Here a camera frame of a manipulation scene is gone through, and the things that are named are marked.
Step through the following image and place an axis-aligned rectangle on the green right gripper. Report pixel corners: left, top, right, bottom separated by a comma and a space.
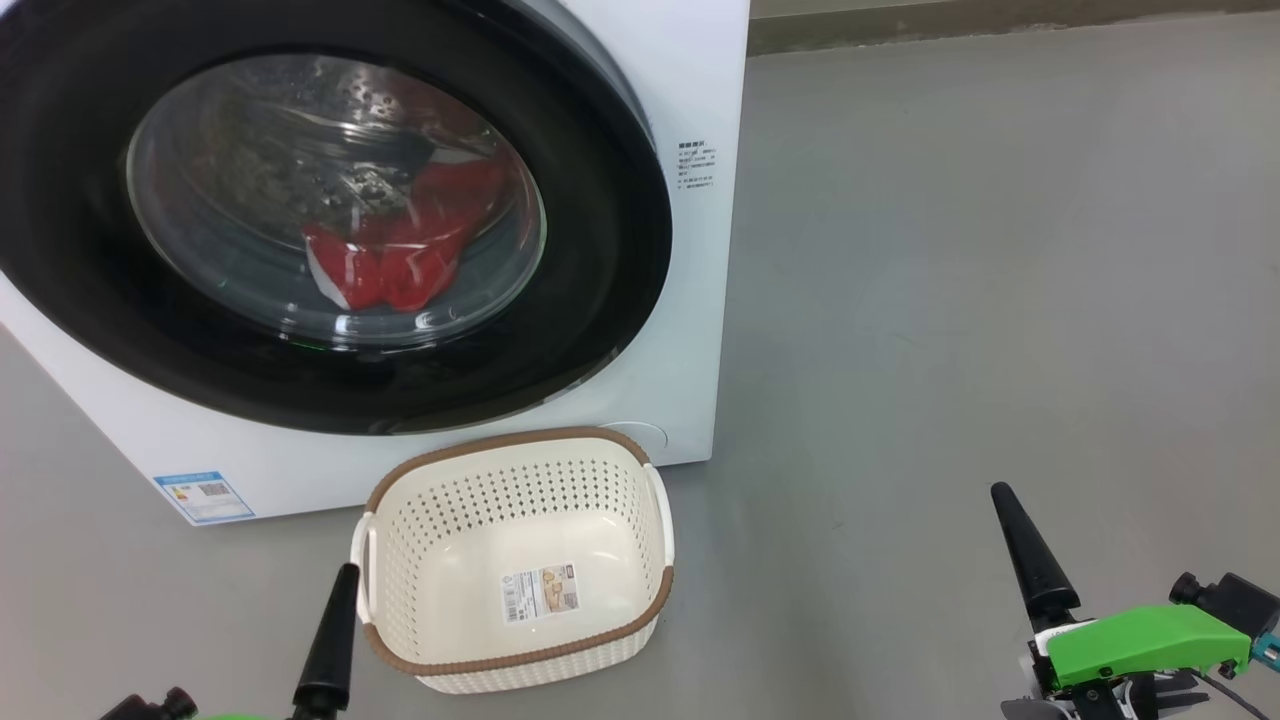
990, 482, 1253, 720

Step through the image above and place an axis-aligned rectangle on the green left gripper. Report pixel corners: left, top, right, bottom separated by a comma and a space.
190, 563, 361, 720

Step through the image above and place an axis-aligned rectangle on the red jersey with white print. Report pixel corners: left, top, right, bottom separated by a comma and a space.
303, 215, 463, 313

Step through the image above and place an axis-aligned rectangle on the red garment with white trim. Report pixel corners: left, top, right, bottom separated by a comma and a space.
400, 160, 506, 253

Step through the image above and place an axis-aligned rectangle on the black round glass washer door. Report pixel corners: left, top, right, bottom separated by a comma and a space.
0, 0, 673, 436

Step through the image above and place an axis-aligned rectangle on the cream laundry basket brown rim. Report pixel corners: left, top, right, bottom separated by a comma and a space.
350, 427, 676, 694

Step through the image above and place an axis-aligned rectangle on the white washing machine body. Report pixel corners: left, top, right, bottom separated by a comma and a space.
0, 0, 751, 526

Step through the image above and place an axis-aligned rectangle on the blue energy label sticker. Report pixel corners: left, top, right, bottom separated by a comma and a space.
153, 471, 256, 524

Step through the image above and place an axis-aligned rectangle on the paper label sticker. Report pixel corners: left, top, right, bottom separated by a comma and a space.
502, 563, 581, 624

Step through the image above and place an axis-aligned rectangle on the white round filter cover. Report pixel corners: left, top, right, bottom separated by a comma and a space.
600, 420, 669, 466

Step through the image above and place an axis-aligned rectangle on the thin black cable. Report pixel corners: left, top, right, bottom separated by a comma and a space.
1195, 668, 1253, 720

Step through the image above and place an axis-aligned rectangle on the grey wall skirting board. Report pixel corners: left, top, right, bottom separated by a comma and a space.
748, 0, 1280, 57

